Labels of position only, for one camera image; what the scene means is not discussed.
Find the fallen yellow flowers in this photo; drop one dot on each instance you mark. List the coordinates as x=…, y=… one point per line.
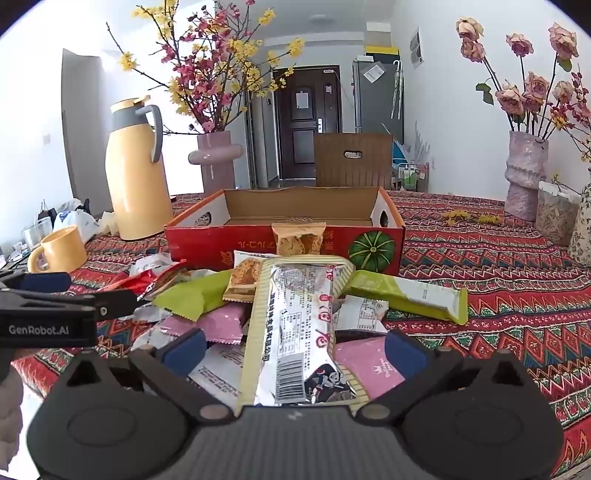
x=459, y=217
x=490, y=218

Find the textured pink vase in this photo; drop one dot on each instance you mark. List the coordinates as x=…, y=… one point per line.
x=524, y=184

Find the oat crisp snack packet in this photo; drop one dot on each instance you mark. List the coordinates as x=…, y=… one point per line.
x=242, y=277
x=298, y=242

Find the dried pink roses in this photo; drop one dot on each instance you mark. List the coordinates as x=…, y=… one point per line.
x=510, y=99

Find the smooth pink vase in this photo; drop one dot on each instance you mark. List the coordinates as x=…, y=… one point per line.
x=217, y=170

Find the white plastic bag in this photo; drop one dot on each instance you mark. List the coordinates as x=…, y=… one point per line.
x=76, y=221

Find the red cardboard box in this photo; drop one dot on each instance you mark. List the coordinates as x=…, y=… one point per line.
x=207, y=244

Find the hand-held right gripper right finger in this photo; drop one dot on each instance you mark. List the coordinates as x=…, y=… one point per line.
x=406, y=355

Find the yellow mug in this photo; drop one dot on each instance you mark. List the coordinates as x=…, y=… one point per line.
x=62, y=251

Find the yellow thermos jug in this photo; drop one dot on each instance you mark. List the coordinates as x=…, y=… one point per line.
x=138, y=184

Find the yellow and pink flowering branches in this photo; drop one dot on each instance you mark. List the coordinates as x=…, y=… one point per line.
x=205, y=76

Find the yellow and black box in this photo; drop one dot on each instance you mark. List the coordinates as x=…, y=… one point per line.
x=381, y=51

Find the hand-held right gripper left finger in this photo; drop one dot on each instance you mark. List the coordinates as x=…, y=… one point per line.
x=184, y=353

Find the silver snack packet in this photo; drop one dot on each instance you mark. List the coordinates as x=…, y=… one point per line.
x=150, y=318

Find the storage rack with bottles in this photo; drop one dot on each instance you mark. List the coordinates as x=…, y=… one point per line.
x=411, y=177

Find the grey refrigerator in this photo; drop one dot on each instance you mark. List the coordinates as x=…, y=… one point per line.
x=374, y=106

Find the person's left forearm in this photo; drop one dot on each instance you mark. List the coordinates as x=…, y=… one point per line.
x=9, y=415

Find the pink snack packet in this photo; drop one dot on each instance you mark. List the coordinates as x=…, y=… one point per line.
x=221, y=323
x=364, y=369

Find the white umbrella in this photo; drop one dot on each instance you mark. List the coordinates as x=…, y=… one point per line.
x=396, y=92

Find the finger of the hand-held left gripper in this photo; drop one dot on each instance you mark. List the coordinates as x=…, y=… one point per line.
x=115, y=302
x=46, y=281

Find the long cream snack packet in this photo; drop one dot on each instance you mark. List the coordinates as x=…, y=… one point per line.
x=291, y=323

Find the clear glass cup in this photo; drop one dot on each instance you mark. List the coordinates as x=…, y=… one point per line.
x=38, y=234

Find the red snack packet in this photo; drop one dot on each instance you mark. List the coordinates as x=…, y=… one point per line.
x=147, y=281

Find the floral patterned vase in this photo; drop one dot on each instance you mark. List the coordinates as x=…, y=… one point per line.
x=582, y=230

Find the clear jar of seeds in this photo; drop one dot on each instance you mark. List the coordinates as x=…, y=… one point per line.
x=556, y=217

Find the dark brown door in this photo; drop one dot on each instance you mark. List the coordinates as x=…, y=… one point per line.
x=304, y=138

